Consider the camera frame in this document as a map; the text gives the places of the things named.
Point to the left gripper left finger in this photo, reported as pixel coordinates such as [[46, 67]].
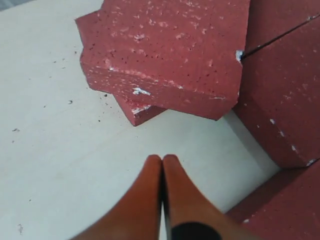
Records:
[[137, 215]]

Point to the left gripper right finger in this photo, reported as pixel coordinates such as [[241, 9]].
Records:
[[189, 214]]

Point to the red brick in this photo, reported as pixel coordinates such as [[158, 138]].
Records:
[[279, 100], [181, 55], [136, 112], [271, 19], [285, 207]]

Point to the red brick bottom back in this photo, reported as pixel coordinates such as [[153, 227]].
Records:
[[136, 112]]

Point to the red brick top back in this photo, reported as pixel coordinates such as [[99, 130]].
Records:
[[181, 55]]

